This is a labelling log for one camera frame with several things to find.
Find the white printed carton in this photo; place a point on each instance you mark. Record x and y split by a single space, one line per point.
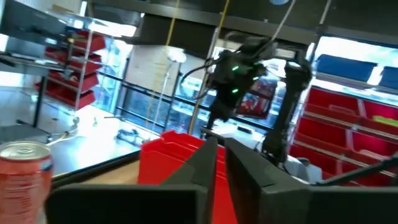
306 171

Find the red plastic bin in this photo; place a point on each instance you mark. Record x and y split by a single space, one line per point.
161 161

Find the white floor lamp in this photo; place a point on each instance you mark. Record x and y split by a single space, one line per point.
175 56

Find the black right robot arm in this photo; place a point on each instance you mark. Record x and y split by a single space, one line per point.
289 102

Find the blue storage bin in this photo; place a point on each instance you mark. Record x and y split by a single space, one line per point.
390 77
345 67

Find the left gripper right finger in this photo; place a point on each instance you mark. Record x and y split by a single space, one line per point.
311 205

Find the red soda can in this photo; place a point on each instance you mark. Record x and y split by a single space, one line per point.
25 180

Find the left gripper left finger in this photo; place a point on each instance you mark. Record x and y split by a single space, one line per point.
124 205

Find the metal rack with red bins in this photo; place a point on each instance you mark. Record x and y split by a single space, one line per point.
77 84

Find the red bin storage shelf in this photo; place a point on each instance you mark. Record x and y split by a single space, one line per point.
326 133

